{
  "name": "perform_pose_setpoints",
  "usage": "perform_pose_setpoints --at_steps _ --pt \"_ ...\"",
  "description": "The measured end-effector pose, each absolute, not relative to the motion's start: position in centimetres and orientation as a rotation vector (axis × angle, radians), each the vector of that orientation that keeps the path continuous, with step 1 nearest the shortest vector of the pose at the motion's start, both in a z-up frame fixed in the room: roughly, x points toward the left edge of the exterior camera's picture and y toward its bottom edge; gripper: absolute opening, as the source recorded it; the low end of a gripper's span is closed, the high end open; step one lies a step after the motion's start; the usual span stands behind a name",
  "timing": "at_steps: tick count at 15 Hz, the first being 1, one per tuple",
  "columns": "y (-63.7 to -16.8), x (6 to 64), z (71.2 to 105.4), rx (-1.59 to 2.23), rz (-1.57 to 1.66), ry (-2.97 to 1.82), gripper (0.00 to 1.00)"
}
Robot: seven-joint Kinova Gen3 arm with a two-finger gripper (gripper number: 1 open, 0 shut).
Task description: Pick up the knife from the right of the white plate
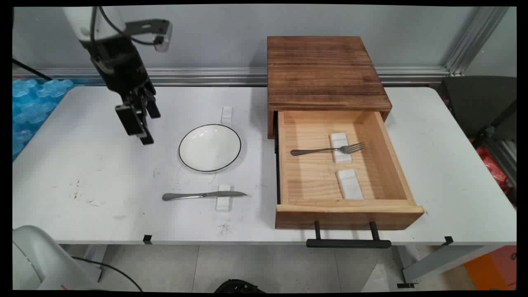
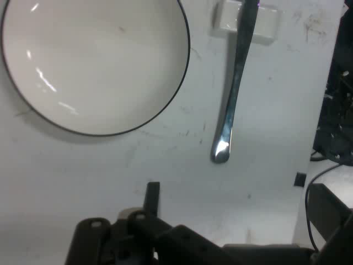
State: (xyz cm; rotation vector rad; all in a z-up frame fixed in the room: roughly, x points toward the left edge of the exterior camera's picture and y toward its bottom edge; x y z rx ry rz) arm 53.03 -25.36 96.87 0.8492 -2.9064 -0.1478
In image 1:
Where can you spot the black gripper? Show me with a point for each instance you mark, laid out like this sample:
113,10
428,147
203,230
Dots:
119,66

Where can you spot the silver table knife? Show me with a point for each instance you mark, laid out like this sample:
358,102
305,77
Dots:
185,196

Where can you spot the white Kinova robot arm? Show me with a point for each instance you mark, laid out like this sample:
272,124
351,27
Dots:
76,18

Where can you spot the white plate with black rim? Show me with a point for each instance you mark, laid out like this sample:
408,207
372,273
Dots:
209,148

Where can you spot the white cutlery rest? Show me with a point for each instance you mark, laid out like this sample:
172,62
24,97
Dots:
339,139
223,205
350,185
227,114

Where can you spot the blue bubble wrap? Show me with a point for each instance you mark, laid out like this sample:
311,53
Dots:
33,107

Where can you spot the black table edge clip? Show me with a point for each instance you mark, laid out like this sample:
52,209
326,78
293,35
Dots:
147,239
448,240

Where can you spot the grey table leg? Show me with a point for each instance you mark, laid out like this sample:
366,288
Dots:
441,262
95,258

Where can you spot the silver fork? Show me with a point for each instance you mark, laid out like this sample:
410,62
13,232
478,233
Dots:
313,150

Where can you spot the dark wooden cabinet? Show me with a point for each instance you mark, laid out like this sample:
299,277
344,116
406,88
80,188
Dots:
321,70

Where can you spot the light wooden drawer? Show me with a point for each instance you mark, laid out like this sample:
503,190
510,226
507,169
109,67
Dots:
313,181

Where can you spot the black round floor object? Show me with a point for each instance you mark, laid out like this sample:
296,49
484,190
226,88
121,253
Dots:
239,286

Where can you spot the black chair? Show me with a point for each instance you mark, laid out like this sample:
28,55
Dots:
474,103

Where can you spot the red bag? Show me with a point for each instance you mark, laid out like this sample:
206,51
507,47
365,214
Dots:
493,167

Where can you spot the orange box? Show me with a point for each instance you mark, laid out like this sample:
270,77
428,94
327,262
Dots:
493,268

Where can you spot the horizontal aluminium rail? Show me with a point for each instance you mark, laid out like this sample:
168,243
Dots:
206,75

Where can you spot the slanted aluminium post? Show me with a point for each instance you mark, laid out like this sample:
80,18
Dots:
474,39

